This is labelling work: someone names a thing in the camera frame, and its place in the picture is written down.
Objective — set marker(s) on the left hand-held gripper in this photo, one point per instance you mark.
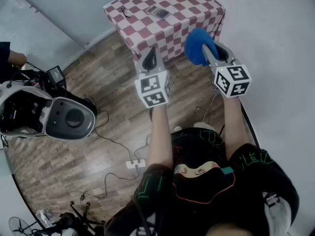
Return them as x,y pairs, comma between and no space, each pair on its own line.
153,87

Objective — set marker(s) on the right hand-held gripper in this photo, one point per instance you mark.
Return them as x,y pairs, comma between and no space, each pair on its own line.
232,81

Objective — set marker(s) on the blue cloth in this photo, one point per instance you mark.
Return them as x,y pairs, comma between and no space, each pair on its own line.
194,45

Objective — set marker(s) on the grey calculator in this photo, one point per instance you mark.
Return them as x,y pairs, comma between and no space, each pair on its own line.
158,12

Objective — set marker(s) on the person's right forearm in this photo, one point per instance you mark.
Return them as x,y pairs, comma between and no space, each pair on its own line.
235,126

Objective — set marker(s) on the person's left forearm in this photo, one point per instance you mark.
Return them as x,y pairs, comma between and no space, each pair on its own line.
160,139

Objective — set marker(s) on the red white checkered tablecloth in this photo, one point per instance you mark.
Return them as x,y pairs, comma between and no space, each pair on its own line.
182,21

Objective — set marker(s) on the black eyeglasses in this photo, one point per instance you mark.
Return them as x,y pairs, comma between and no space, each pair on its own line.
128,14

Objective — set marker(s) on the person's right shoe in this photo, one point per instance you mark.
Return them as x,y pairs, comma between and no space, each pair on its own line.
203,126

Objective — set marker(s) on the person's shoe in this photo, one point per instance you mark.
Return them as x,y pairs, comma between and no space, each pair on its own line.
177,128
203,126

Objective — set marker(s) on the person's left shoe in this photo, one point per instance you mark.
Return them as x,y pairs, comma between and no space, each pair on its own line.
177,128

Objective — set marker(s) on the black power adapter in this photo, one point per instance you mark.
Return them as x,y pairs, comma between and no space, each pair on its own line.
56,75

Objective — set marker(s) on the white power strip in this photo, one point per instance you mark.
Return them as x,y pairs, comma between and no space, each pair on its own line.
135,164

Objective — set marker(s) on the white grey machine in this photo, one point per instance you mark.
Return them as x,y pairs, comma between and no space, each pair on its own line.
61,122

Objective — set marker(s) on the black printed shirt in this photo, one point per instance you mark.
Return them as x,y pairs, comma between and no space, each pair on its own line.
201,205

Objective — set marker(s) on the white grey bag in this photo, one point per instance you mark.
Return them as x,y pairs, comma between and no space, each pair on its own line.
276,215

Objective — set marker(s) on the clear plastic bag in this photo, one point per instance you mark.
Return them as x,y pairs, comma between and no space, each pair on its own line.
45,215

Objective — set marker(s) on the black fan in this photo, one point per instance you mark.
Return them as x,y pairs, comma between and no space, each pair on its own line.
19,227

